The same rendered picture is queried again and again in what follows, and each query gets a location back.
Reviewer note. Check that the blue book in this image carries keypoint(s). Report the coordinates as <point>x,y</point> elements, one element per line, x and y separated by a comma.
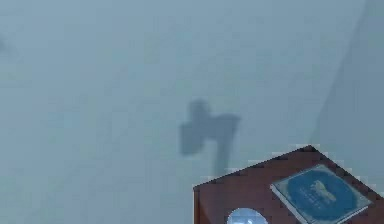
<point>321,193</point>

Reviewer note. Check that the pale blue round object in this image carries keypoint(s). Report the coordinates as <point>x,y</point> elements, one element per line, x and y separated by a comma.
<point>246,217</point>

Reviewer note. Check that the reddish brown wooden table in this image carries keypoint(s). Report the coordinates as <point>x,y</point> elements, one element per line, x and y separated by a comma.
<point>245,188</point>

